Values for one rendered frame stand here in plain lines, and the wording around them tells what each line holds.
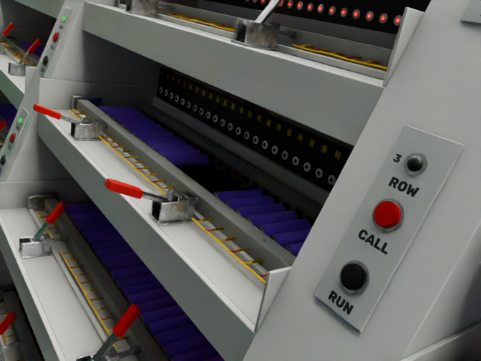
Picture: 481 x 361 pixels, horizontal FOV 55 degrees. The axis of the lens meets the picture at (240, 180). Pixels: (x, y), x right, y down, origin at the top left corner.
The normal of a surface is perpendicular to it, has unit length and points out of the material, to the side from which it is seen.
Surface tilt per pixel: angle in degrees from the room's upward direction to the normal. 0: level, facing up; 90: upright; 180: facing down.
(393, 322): 90
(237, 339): 109
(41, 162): 90
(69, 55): 90
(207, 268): 19
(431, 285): 90
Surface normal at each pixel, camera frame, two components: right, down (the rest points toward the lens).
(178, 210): 0.58, 0.38
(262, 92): -0.79, 0.05
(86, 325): 0.19, -0.93
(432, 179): -0.69, -0.26
